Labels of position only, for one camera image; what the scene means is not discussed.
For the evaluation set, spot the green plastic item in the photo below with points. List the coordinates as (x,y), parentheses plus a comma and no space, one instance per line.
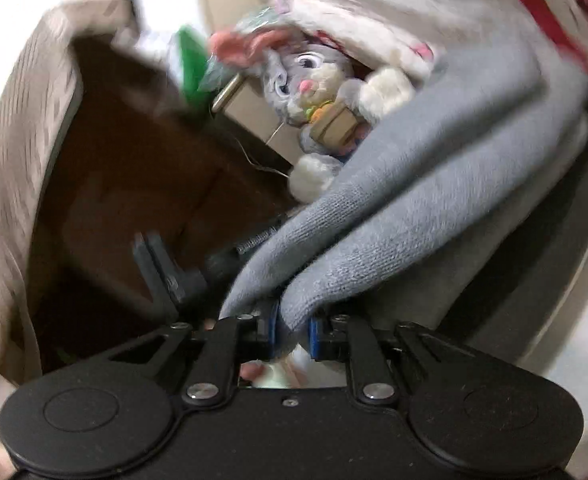
(191,70)

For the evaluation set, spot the brown wooden drawer cabinet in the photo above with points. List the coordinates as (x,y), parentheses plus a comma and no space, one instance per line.
(124,185)

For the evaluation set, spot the white bear print quilt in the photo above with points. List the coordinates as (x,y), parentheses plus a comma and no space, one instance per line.
(399,0)

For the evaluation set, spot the white cabinet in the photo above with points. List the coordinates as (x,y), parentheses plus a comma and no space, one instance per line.
(254,115)

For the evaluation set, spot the grey knit sweater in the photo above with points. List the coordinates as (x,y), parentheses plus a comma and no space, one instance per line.
(424,185)

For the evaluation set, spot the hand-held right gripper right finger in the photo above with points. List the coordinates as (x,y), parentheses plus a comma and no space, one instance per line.
(314,340)

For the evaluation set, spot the beige striped cloth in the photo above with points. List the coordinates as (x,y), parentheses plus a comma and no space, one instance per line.
(24,160)

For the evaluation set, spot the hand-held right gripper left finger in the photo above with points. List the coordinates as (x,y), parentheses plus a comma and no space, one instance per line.
(273,330)

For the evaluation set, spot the grey plush rabbit toy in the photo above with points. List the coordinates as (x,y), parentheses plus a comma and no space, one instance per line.
(314,70)

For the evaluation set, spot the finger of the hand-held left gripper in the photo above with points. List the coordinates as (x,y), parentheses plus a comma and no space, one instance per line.
(174,285)

